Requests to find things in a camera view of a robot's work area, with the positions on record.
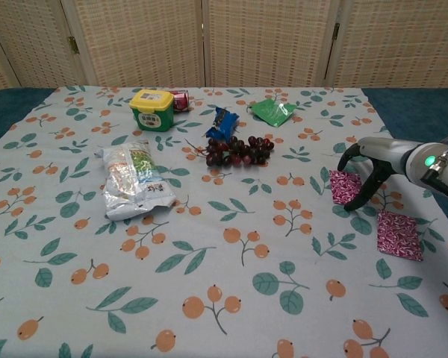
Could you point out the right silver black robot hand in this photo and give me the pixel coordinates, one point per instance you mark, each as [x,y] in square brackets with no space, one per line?
[384,154]

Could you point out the bunch of dark red grapes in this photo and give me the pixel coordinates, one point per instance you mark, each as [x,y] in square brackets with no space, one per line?
[239,153]

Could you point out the white crinkled snack bag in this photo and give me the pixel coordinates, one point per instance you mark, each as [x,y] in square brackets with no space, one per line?
[134,182]

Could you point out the green foil packet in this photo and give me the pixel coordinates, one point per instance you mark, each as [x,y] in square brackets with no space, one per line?
[272,112]

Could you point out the red soda can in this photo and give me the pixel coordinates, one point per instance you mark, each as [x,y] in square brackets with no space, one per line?
[181,101]

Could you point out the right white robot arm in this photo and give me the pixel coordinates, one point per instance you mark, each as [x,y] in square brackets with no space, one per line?
[418,168]

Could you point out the green tub with yellow lid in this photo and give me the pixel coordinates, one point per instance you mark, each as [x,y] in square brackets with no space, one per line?
[151,119]

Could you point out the floral leaf print tablecloth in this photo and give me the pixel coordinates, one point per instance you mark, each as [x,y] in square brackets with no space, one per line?
[209,261]

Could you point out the blue snack bar wrapper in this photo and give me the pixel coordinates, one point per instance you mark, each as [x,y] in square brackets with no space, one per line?
[224,125]

